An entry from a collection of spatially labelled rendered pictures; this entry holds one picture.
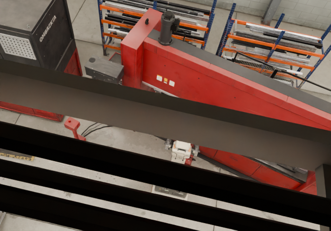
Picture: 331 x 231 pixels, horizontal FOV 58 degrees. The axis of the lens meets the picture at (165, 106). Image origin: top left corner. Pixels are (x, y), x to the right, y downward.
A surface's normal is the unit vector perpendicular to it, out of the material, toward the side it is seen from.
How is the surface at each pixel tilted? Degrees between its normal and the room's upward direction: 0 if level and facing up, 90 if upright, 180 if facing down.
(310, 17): 90
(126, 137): 0
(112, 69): 0
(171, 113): 90
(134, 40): 0
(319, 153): 90
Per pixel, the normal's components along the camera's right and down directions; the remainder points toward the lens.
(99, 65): 0.10, -0.54
